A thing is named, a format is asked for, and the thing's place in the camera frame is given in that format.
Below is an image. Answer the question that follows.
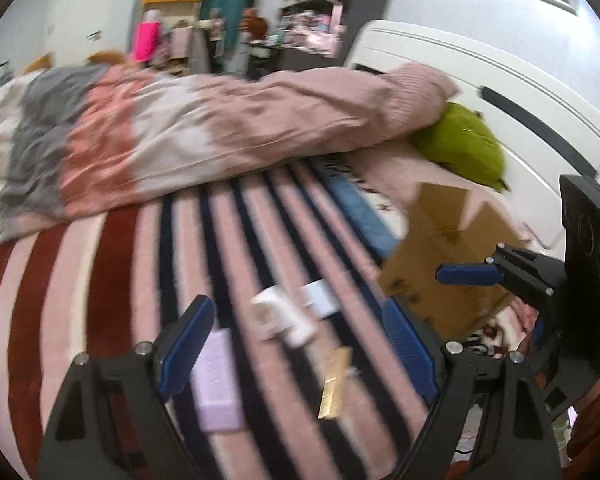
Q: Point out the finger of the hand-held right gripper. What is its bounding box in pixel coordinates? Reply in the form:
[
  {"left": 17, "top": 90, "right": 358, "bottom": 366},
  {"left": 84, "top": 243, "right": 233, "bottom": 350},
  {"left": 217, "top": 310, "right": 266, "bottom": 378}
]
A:
[{"left": 435, "top": 244, "right": 568, "bottom": 311}]

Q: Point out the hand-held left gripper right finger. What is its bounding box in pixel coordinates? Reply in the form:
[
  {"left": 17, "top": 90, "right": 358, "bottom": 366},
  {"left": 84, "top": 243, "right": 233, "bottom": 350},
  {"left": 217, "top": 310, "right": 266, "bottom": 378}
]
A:
[{"left": 384, "top": 297, "right": 563, "bottom": 480}]

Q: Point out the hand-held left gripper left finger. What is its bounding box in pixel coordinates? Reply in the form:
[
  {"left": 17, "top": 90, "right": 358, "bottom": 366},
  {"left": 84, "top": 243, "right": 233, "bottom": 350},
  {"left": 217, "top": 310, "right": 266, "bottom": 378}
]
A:
[{"left": 37, "top": 295, "right": 216, "bottom": 480}]

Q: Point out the brown cardboard box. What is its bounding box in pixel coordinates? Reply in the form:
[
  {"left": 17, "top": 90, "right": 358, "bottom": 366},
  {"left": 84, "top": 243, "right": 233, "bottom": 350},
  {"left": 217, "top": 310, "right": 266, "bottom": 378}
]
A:
[{"left": 378, "top": 182, "right": 528, "bottom": 341}]

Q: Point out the lilac box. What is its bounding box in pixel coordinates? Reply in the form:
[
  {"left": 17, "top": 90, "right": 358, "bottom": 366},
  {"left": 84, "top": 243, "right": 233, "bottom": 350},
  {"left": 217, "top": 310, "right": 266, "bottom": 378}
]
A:
[{"left": 190, "top": 330, "right": 246, "bottom": 433}]

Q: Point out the gold slim box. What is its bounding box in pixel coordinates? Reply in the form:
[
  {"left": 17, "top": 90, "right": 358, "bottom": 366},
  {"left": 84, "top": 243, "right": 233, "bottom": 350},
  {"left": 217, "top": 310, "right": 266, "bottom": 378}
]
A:
[{"left": 317, "top": 346, "right": 354, "bottom": 419}]

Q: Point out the small plain white box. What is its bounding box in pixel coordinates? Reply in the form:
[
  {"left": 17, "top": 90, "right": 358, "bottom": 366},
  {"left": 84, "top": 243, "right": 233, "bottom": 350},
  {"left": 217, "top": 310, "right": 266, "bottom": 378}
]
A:
[{"left": 300, "top": 280, "right": 339, "bottom": 319}]

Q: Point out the pink printed bed sheet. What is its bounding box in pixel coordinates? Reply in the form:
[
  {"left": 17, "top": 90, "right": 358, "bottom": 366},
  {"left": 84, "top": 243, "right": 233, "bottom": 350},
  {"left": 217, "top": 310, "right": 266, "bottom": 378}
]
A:
[{"left": 460, "top": 295, "right": 541, "bottom": 361}]

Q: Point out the striped pink fleece blanket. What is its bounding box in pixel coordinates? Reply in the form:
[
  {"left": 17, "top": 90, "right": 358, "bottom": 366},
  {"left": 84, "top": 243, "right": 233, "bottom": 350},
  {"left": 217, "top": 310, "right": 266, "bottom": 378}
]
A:
[{"left": 0, "top": 160, "right": 431, "bottom": 480}]

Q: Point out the pink striped pillow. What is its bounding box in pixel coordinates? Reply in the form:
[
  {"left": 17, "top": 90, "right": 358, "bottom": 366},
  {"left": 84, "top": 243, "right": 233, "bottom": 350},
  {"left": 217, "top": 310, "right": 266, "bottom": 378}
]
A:
[{"left": 350, "top": 140, "right": 531, "bottom": 246}]

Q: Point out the green plush toy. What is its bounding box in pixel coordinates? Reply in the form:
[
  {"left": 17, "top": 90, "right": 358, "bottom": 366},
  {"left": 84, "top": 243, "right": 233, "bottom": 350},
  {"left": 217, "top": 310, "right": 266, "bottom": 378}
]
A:
[{"left": 412, "top": 102, "right": 511, "bottom": 193}]

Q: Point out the white bed headboard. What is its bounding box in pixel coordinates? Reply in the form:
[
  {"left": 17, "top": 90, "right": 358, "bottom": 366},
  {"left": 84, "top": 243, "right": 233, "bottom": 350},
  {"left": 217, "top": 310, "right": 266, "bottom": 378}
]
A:
[{"left": 345, "top": 20, "right": 600, "bottom": 261}]

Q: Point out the pink grey patchwork duvet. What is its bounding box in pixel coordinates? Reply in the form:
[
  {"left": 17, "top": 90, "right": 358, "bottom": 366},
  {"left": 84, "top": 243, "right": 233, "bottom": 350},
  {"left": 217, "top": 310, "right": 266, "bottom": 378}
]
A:
[{"left": 0, "top": 64, "right": 461, "bottom": 261}]

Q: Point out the dark bookshelf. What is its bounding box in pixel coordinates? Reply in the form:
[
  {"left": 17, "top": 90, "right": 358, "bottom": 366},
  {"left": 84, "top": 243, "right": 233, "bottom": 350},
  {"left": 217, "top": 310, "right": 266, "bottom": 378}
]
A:
[{"left": 277, "top": 0, "right": 368, "bottom": 58}]

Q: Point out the brown plush toy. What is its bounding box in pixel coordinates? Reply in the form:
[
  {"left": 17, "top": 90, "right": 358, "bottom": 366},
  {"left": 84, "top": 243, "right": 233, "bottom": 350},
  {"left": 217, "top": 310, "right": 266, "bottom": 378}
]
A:
[
  {"left": 22, "top": 54, "right": 56, "bottom": 74},
  {"left": 87, "top": 50, "right": 127, "bottom": 66}
]

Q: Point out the pale pink paper bag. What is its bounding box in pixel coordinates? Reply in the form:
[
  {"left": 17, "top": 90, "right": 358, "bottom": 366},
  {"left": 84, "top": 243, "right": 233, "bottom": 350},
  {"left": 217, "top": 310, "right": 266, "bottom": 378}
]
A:
[{"left": 172, "top": 27, "right": 194, "bottom": 59}]

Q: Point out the bright pink bag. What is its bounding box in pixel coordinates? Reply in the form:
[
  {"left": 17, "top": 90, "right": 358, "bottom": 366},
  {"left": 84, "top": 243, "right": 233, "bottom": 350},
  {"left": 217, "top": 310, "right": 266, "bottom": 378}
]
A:
[{"left": 136, "top": 21, "right": 161, "bottom": 61}]

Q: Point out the brown wig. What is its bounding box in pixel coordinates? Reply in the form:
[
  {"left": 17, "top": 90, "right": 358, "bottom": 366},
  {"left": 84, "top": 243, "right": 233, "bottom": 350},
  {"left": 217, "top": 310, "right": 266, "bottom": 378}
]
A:
[{"left": 242, "top": 7, "right": 271, "bottom": 42}]

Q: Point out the yellow storage rack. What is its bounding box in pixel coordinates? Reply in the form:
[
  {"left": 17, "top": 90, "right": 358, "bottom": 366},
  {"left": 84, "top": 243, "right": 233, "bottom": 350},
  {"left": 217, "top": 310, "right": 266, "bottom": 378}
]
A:
[{"left": 141, "top": 0, "right": 203, "bottom": 72}]

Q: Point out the white door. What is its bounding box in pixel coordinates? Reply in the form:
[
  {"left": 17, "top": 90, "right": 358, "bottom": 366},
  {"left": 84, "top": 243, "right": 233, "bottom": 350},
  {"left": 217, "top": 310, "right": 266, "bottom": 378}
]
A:
[{"left": 47, "top": 0, "right": 138, "bottom": 63}]

